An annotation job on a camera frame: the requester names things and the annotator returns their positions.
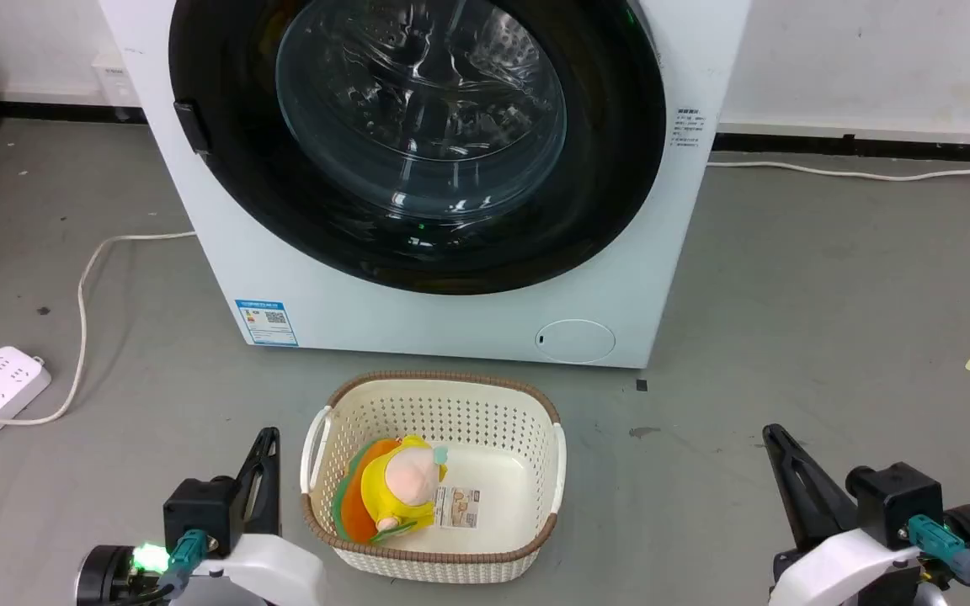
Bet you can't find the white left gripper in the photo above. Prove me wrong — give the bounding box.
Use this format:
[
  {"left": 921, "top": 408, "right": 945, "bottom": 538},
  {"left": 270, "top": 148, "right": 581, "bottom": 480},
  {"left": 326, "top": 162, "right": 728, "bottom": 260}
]
[{"left": 173, "top": 427, "right": 328, "bottom": 606}]

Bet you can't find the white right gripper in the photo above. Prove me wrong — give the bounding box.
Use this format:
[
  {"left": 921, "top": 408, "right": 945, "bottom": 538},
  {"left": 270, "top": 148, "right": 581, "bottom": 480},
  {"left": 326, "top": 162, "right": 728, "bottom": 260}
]
[{"left": 762, "top": 423, "right": 934, "bottom": 606}]

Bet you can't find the round black glass washer door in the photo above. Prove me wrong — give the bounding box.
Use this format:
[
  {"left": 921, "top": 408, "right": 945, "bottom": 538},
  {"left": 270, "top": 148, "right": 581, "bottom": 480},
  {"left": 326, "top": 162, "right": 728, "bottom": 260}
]
[{"left": 168, "top": 0, "right": 668, "bottom": 296}]

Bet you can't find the white front-load washing machine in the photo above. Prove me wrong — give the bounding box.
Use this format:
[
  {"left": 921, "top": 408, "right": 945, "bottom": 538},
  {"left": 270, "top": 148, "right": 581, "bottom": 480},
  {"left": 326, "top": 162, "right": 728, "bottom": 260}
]
[{"left": 99, "top": 0, "right": 752, "bottom": 369}]

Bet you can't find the yellow orange plush toy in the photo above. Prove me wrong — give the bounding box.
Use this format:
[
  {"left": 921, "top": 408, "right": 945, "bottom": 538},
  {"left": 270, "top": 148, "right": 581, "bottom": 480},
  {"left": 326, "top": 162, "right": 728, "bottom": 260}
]
[{"left": 334, "top": 434, "right": 450, "bottom": 544}]

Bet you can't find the blue energy label sticker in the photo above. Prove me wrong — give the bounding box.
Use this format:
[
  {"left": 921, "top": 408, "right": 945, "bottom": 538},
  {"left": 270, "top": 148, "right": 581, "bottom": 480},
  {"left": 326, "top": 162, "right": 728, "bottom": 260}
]
[{"left": 235, "top": 299, "right": 299, "bottom": 348}]

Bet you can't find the paper label in basket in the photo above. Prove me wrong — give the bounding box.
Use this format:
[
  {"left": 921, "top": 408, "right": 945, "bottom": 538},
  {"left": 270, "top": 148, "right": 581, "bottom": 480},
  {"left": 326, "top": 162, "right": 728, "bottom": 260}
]
[{"left": 434, "top": 486, "right": 482, "bottom": 530}]

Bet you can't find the cream perforated laundry basket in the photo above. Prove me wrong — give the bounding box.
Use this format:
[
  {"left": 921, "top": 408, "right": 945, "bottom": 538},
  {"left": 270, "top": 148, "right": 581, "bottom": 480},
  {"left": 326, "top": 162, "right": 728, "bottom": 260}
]
[{"left": 300, "top": 371, "right": 568, "bottom": 585}]

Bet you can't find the round white filter cover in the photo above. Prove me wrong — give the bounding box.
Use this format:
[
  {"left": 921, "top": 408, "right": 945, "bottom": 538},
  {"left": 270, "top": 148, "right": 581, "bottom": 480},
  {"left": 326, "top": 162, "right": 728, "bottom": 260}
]
[{"left": 535, "top": 319, "right": 617, "bottom": 365}]

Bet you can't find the small printed text sticker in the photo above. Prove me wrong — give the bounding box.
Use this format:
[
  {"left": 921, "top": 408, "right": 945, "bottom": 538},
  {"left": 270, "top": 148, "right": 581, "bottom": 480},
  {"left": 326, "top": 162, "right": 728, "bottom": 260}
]
[{"left": 675, "top": 107, "right": 706, "bottom": 150}]

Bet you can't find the left teal plug black cable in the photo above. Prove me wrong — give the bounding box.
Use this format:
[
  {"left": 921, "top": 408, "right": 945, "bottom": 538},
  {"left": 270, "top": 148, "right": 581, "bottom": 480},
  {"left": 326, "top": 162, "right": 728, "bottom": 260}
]
[{"left": 119, "top": 529, "right": 210, "bottom": 606}]

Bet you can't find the teal plug black cable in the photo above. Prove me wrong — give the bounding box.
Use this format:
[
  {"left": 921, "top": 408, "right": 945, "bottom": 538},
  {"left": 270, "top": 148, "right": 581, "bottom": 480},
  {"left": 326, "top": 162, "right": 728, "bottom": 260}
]
[
  {"left": 907, "top": 514, "right": 970, "bottom": 606},
  {"left": 119, "top": 529, "right": 210, "bottom": 606}
]

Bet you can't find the right teal plug black cable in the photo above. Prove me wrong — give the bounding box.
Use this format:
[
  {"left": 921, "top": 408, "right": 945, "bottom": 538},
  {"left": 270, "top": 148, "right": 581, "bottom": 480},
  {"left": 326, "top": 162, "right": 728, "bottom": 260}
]
[{"left": 907, "top": 514, "right": 970, "bottom": 606}]

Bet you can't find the white power cable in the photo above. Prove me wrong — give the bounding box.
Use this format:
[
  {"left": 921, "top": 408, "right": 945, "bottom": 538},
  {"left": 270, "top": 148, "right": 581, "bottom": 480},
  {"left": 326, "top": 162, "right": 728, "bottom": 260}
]
[
  {"left": 0, "top": 231, "right": 198, "bottom": 427},
  {"left": 706, "top": 150, "right": 970, "bottom": 183}
]

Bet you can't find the white wall outlet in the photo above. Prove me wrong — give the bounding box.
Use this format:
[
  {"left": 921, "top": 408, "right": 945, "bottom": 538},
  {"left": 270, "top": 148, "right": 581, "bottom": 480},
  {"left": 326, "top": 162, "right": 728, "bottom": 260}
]
[{"left": 91, "top": 49, "right": 142, "bottom": 109}]

